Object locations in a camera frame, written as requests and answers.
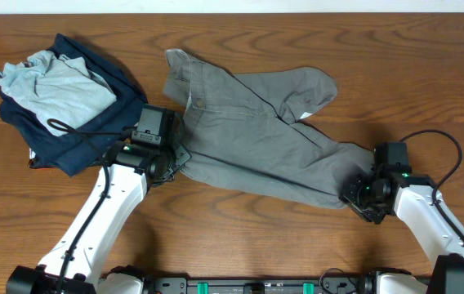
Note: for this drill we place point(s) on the grey shorts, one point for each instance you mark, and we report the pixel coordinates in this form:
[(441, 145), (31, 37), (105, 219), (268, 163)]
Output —
[(247, 131)]

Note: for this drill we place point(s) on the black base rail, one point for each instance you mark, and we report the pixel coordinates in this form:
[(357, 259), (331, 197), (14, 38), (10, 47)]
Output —
[(334, 280)]

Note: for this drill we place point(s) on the light grey folded shirt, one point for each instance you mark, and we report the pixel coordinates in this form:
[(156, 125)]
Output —
[(57, 87)]

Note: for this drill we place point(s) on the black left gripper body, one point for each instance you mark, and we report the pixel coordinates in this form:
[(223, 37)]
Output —
[(179, 156)]

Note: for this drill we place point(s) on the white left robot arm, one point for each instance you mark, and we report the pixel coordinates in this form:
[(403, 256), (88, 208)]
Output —
[(75, 263)]

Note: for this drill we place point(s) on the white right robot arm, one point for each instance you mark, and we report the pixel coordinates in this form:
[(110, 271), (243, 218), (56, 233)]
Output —
[(416, 201)]

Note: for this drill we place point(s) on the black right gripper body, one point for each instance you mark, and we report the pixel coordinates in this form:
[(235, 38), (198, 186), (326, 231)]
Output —
[(363, 196)]

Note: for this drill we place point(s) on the navy blue folded garment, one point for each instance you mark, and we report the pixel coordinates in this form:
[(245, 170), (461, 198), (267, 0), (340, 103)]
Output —
[(102, 131)]

